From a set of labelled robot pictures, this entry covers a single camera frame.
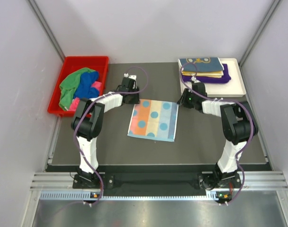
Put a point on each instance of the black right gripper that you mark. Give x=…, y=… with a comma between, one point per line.
x=182, y=101

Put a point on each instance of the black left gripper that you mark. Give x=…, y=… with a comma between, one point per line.
x=136, y=100

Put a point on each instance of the light blue patterned towel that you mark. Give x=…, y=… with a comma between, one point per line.
x=154, y=120

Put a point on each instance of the yellow and blue cartoon towel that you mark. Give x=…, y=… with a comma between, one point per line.
x=206, y=64

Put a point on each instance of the royal blue towel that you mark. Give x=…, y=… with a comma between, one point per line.
x=91, y=76

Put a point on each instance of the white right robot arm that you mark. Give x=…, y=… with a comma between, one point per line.
x=238, y=124

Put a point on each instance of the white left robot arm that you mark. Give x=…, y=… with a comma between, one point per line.
x=87, y=124

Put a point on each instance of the pink towel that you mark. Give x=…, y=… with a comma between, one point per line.
x=96, y=86

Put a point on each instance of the red plastic bin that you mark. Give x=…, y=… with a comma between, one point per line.
x=72, y=64

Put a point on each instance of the cream folded towel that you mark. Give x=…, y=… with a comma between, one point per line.
x=217, y=74

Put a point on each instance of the purple folded towel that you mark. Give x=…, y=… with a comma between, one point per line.
x=224, y=79

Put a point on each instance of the white plastic tray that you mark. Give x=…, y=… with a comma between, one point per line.
x=234, y=88

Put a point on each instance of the green towel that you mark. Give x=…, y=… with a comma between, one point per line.
x=69, y=85

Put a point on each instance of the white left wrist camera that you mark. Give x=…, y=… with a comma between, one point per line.
x=126, y=75

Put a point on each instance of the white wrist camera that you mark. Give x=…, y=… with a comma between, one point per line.
x=194, y=80
x=126, y=75

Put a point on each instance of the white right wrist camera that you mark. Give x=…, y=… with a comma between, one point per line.
x=194, y=80

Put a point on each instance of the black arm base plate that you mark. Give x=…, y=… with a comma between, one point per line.
x=161, y=184

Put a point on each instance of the grey slotted cable duct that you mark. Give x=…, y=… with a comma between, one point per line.
x=93, y=196

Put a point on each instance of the left aluminium frame post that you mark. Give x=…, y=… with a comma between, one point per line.
x=45, y=26

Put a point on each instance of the aluminium frame post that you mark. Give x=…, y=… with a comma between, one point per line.
x=259, y=32
x=45, y=26

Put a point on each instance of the aluminium front rail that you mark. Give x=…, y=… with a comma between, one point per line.
x=254, y=181

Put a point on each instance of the right aluminium frame post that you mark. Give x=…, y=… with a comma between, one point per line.
x=259, y=32

